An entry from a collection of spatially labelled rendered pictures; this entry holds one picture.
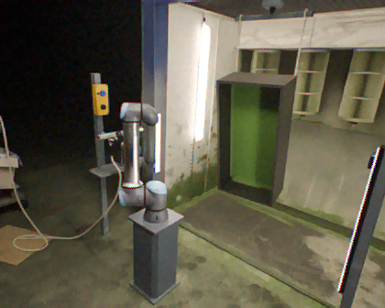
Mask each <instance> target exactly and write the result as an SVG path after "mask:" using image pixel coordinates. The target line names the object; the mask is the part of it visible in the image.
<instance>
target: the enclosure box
mask: <svg viewBox="0 0 385 308"><path fill-rule="evenodd" d="M296 80H297V75H295V76H294V75H286V74H264V73H253V72H231V73H230V74H228V75H226V76H224V77H223V78H219V79H218V80H216V107H217V190H220V191H222V192H226V193H230V194H233V195H236V196H238V197H242V198H244V199H247V200H250V201H252V202H255V203H259V204H263V205H266V206H268V207H272V206H273V205H274V203H275V202H276V200H277V198H278V197H279V196H280V194H281V192H282V189H283V184H284V173H285V168H286V162H287V152H288V146H289V140H290V129H291V123H292V113H293V102H294V96H295V91H296Z"/></svg>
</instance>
